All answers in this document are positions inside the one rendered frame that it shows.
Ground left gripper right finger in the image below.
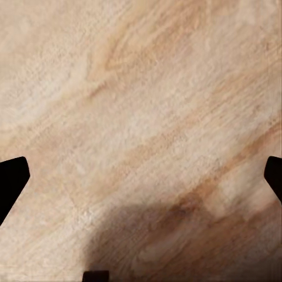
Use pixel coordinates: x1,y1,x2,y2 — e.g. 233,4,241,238
264,156,282,202

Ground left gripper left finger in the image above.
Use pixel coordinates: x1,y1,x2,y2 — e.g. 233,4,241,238
0,156,30,226

